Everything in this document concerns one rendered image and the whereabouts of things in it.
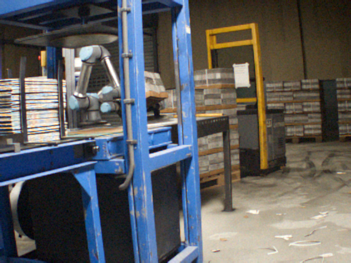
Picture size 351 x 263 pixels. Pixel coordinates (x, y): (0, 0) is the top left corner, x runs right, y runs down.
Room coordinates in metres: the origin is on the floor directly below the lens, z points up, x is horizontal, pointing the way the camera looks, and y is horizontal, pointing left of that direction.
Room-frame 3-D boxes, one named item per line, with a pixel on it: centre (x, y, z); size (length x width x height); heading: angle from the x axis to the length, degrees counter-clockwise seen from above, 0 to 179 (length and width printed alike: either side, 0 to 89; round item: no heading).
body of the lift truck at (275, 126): (5.93, -0.97, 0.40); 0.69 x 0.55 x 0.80; 49
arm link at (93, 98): (3.72, 0.70, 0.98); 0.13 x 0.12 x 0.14; 137
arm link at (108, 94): (3.38, 0.49, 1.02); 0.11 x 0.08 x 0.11; 137
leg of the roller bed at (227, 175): (3.82, -0.38, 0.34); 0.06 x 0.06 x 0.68; 68
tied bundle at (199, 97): (4.88, -0.05, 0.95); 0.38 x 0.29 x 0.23; 49
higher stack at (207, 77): (5.33, -0.44, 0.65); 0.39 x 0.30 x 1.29; 49
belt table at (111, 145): (2.37, 0.47, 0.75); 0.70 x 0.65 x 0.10; 158
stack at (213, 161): (4.78, 0.04, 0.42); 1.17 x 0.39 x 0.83; 139
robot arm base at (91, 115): (3.73, 0.69, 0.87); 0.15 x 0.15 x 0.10
